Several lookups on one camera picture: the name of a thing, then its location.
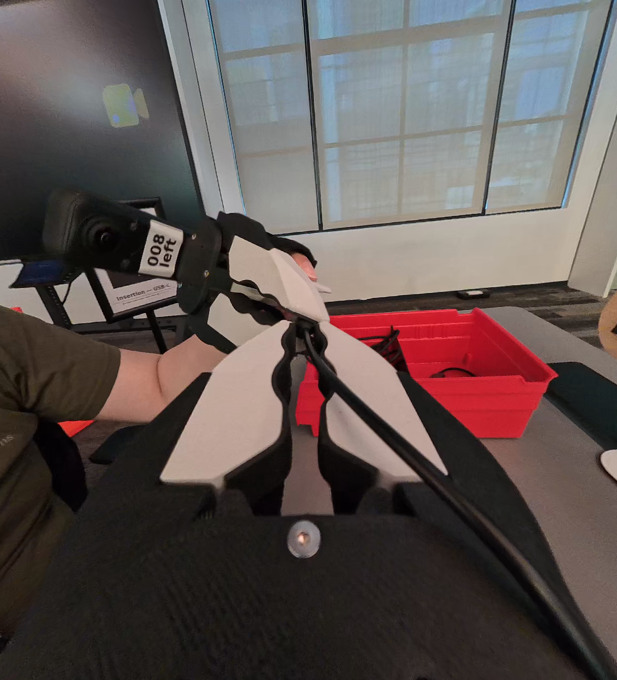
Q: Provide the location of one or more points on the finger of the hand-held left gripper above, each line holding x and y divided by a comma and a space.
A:
244, 291
276, 281

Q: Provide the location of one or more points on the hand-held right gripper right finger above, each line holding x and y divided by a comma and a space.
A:
377, 382

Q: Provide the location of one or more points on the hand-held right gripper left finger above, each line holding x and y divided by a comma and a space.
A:
229, 425

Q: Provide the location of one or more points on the red plastic bin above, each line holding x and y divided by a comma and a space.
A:
446, 409

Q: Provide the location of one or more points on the person's left hand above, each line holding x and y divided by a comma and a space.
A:
306, 268

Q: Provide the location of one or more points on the printed sign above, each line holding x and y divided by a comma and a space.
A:
128, 297

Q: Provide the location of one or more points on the black floor outlet box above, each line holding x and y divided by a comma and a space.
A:
474, 293

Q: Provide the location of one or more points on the black rolling stand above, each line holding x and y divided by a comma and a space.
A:
53, 308

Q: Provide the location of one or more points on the orange plastic object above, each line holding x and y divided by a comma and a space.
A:
74, 427

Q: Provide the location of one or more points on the small blue-screen device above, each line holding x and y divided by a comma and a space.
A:
43, 273

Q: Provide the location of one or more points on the large gridded window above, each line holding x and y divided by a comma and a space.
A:
393, 106

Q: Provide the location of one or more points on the large dark screen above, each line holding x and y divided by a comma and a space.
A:
48, 106

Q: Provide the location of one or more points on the dark desk mat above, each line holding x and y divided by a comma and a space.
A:
595, 403

